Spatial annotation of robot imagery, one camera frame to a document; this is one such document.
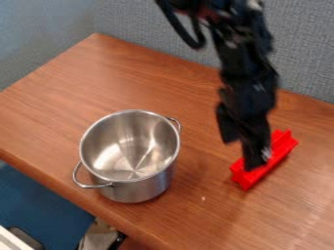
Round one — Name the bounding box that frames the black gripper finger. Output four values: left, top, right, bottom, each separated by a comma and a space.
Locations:
240, 120, 271, 172
215, 103, 239, 144

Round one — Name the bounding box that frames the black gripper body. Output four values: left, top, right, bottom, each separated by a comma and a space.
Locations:
218, 63, 278, 127

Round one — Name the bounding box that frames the red plastic block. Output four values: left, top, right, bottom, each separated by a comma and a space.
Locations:
228, 128, 300, 191

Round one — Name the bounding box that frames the stainless steel pot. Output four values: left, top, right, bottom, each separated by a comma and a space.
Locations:
73, 109, 181, 203

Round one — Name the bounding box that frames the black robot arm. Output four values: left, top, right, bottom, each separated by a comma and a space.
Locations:
156, 0, 279, 171

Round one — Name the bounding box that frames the white object bottom left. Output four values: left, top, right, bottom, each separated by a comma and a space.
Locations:
0, 226, 25, 250

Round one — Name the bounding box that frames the grey cloth under table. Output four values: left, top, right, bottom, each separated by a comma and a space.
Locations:
79, 218, 119, 250

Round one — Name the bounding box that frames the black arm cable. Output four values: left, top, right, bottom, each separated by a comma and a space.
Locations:
153, 0, 207, 51

